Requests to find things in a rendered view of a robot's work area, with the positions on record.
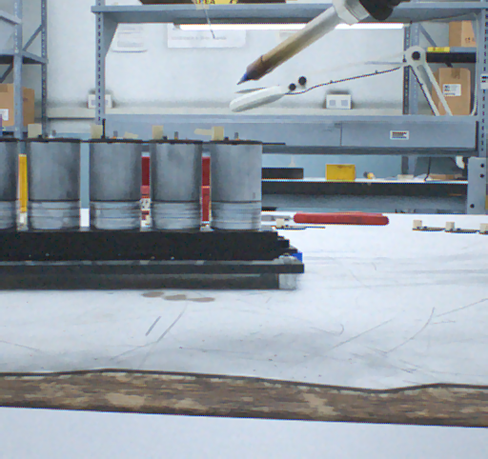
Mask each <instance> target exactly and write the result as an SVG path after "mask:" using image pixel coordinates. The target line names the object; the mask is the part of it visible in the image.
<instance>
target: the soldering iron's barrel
mask: <svg viewBox="0 0 488 459"><path fill-rule="evenodd" d="M332 5H333V6H332V7H330V8H329V9H328V10H326V11H324V12H323V13H321V14H320V15H319V16H318V17H317V18H314V19H313V20H312V21H310V22H309V23H307V24H306V26H304V27H303V28H302V29H300V30H298V31H297V32H295V33H294V34H293V35H290V36H289V37H287V38H286V39H285V40H283V41H282V42H280V43H279V44H277V45H276V46H275V47H273V48H272V49H270V51H268V52H266V53H265V54H263V55H261V56H259V57H258V59H256V60H255V61H253V62H252V64H250V65H249V66H248V67H246V75H248V76H249V78H250V79H251V80H253V81H258V80H259V79H261V78H262V77H264V76H265V75H267V73H271V72H272V71H273V70H274V69H276V68H277V67H279V66H280V65H282V64H283V63H284V62H286V61H287V60H289V59H290V58H293V57H294V56H296V55H297V54H299V53H300V52H302V51H303V50H304V49H305V48H306V47H308V46H309V45H311V44H312V43H314V42H315V41H317V40H318V39H320V38H321V37H323V36H324V35H326V34H327V33H328V32H330V31H331V30H333V29H335V28H336V27H339V26H340V25H342V24H343V23H345V24H346V25H347V26H348V27H351V26H353V25H354V24H356V23H357V22H359V20H360V19H363V18H365V17H366V16H368V15H369V14H370V13H369V12H368V11H367V10H366V9H364V8H362V6H361V5H360V4H359V2H358V1H357V0H332Z"/></svg>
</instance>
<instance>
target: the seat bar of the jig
mask: <svg viewBox="0 0 488 459"><path fill-rule="evenodd" d="M19 228H20V229H12V230H0V253H278V231H277V230H275V229H272V228H271V227H261V228H260V229H261V230H252V231H224V230H212V229H210V227H201V230H188V231H165V230H151V229H150V227H142V228H141V229H139V230H123V231H105V230H90V229H89V227H81V228H80V229H77V230H28V229H27V227H19Z"/></svg>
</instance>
